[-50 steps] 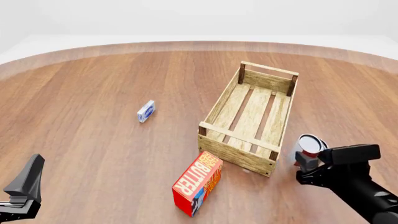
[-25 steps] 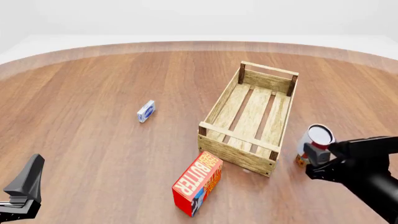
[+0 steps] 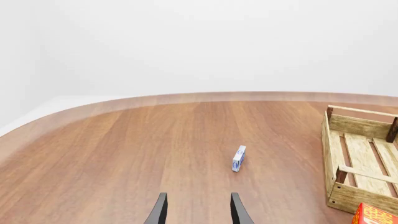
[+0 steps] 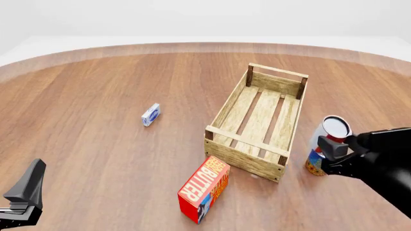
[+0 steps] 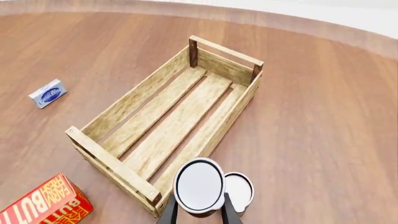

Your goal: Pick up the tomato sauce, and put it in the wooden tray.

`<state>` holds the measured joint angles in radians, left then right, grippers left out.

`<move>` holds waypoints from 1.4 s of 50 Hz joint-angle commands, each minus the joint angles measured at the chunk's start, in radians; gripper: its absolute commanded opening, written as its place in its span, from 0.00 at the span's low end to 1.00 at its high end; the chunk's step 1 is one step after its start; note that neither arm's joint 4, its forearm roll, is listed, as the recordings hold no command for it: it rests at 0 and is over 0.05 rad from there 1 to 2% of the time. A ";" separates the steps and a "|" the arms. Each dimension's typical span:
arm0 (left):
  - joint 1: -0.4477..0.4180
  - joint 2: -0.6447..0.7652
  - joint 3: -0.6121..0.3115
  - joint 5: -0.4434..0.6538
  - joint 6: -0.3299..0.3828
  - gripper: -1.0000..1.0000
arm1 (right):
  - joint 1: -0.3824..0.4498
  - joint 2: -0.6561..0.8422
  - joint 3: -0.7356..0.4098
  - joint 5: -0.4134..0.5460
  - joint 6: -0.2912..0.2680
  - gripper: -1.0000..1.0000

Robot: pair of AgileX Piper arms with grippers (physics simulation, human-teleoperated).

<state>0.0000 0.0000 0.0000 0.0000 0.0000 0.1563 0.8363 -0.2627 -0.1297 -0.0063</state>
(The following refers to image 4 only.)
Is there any small white blue box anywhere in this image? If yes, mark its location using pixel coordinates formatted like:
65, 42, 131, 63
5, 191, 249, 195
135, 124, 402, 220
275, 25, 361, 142
141, 102, 161, 128

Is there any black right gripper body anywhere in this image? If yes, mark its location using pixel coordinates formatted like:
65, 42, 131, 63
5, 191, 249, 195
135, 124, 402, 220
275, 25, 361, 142
321, 153, 370, 179

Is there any wooden slat tray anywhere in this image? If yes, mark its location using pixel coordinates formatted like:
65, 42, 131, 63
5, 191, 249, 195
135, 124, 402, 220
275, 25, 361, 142
204, 62, 310, 184

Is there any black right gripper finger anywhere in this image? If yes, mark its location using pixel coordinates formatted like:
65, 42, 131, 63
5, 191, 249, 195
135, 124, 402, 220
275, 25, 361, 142
345, 127, 411, 152
317, 135, 349, 160

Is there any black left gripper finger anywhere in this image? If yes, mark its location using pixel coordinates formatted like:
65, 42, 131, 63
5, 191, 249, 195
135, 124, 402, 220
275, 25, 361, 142
3, 158, 47, 210

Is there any tomato sauce tin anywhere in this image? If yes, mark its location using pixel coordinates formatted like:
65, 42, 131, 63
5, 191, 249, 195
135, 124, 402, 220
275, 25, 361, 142
304, 115, 353, 177

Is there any red butter box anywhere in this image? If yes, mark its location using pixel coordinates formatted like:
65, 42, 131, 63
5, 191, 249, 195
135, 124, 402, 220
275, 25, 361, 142
177, 155, 231, 225

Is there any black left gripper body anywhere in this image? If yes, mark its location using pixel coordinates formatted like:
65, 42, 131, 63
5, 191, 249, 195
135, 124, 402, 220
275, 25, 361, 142
0, 202, 43, 228

